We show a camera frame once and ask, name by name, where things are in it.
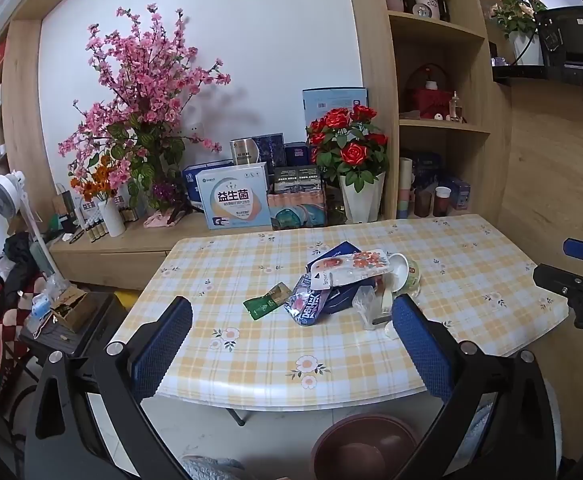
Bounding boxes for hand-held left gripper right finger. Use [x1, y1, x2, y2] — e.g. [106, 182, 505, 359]
[390, 294, 559, 480]

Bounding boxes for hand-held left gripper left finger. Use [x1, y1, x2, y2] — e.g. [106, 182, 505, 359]
[24, 296, 207, 480]

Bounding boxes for clear bag of screws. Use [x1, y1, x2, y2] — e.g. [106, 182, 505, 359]
[352, 285, 395, 331]

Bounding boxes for green instant noodle cup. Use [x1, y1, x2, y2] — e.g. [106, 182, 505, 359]
[381, 253, 422, 297]

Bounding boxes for white floral pouch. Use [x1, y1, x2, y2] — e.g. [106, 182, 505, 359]
[311, 249, 389, 291]

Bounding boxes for green sachet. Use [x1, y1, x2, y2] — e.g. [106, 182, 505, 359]
[243, 283, 292, 320]

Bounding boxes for maroon plastic bin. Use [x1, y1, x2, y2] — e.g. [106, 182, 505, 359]
[312, 414, 419, 480]

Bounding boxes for blue snack packet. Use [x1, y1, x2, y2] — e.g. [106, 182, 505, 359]
[286, 275, 333, 327]

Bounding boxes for navy cardboard box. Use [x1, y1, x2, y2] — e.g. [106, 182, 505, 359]
[307, 242, 372, 316]

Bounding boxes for black stool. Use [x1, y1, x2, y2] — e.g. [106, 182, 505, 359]
[19, 290, 128, 361]

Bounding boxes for table with plaid floral tablecloth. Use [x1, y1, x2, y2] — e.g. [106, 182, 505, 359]
[106, 214, 569, 411]

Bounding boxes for low wooden cabinet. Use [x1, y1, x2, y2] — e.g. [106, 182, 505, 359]
[49, 220, 272, 291]

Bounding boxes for open cardboard box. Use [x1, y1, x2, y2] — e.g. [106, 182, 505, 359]
[49, 287, 93, 333]

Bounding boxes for pink cloth item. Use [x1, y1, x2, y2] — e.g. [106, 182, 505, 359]
[144, 211, 182, 229]

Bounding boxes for row of small brown bottles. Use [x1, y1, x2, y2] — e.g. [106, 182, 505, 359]
[84, 207, 138, 243]

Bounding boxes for grey fluffy slipper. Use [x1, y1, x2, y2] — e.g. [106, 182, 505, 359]
[182, 455, 247, 480]

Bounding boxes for white cylindrical vase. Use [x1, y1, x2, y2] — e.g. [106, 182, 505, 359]
[98, 199, 126, 238]

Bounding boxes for wooden shelf unit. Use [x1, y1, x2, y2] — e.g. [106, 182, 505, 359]
[344, 0, 515, 221]

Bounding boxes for brown cup with white rim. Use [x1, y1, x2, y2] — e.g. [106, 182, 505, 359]
[432, 186, 452, 217]

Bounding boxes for purple artificial flowers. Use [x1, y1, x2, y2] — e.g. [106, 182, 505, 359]
[149, 180, 182, 211]

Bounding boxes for white faceted flower pot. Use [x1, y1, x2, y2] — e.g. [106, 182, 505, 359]
[339, 171, 387, 224]

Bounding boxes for stack of pastel cups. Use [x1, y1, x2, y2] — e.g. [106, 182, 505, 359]
[397, 156, 415, 220]

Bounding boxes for white and blue supplement box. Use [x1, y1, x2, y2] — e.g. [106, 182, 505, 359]
[195, 162, 273, 231]

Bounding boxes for pile of clothes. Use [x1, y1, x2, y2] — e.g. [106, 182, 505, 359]
[0, 232, 47, 341]

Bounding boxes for orange artificial flowers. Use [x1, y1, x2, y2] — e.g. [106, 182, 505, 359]
[70, 155, 122, 203]

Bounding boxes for dark blue illustrated box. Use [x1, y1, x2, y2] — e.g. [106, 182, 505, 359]
[411, 152, 443, 191]

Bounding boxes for pink and teal gift box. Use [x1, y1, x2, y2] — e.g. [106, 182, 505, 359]
[266, 182, 328, 230]

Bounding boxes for black box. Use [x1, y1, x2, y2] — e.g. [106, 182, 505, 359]
[273, 165, 322, 193]

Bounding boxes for black appliance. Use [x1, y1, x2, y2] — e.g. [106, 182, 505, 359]
[491, 6, 583, 83]

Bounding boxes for red basket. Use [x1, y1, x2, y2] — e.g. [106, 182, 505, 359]
[404, 63, 449, 118]

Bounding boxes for red rose bouquet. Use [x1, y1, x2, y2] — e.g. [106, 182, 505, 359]
[305, 105, 389, 193]

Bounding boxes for white desk fan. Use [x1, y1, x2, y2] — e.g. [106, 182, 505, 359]
[0, 170, 42, 246]

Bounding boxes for navy floral box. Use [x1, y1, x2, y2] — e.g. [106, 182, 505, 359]
[252, 132, 286, 168]

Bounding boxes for small dark blue box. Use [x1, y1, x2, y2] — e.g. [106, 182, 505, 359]
[284, 141, 313, 167]

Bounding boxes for peach rose plant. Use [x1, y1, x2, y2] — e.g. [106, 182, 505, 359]
[489, 0, 547, 66]

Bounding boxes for pink blossom bouquet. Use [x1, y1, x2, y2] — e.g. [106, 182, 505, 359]
[58, 4, 232, 211]

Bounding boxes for large light blue box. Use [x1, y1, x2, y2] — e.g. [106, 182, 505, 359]
[302, 87, 368, 133]

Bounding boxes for white lidded jar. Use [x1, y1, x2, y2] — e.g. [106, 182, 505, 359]
[411, 0, 445, 21]

